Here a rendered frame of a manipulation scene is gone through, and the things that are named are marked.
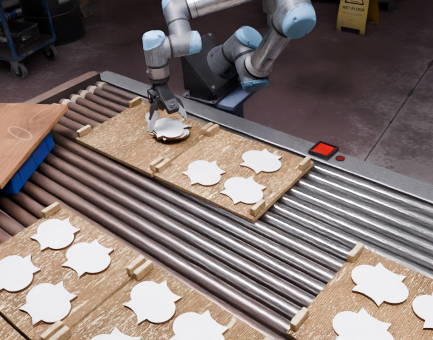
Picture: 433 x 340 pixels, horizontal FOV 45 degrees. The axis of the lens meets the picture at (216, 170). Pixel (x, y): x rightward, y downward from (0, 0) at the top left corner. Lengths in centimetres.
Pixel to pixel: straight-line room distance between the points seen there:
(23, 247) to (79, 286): 25
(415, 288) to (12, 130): 141
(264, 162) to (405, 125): 221
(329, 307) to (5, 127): 130
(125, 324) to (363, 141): 260
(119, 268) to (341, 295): 58
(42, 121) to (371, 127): 243
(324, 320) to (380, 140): 247
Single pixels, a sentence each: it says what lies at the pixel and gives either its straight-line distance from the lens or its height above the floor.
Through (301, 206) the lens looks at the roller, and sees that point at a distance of 161.
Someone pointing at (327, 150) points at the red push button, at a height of 93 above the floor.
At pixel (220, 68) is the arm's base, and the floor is 100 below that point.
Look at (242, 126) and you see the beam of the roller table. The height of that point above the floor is 92.
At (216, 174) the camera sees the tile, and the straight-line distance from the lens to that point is 170.
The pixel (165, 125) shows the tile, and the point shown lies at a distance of 193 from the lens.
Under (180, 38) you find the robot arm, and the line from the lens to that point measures 179.
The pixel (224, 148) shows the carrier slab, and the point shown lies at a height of 94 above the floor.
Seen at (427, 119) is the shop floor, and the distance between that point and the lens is 395.
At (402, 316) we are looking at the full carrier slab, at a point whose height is 94.
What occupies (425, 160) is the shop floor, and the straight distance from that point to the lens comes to 351.
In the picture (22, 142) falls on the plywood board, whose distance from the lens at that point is 189.
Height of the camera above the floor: 195
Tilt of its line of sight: 36 degrees down
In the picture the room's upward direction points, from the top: 5 degrees counter-clockwise
